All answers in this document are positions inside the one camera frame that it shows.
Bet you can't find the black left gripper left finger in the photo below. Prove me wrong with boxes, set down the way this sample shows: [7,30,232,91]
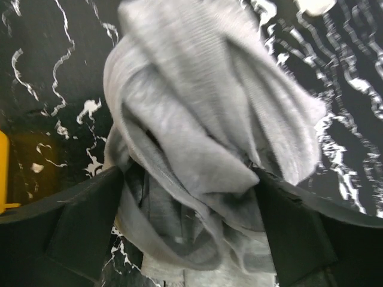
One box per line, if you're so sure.
[1,167,123,286]

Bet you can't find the yellow plastic tray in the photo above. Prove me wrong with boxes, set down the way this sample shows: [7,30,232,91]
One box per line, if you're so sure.
[0,132,21,213]

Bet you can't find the white rack base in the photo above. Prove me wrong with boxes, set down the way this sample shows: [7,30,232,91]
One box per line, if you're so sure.
[294,0,337,17]

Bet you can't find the grey sock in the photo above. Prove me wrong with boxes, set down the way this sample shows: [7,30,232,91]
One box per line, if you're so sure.
[104,1,326,286]

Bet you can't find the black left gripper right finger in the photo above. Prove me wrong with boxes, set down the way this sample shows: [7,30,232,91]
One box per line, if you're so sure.
[253,168,382,287]

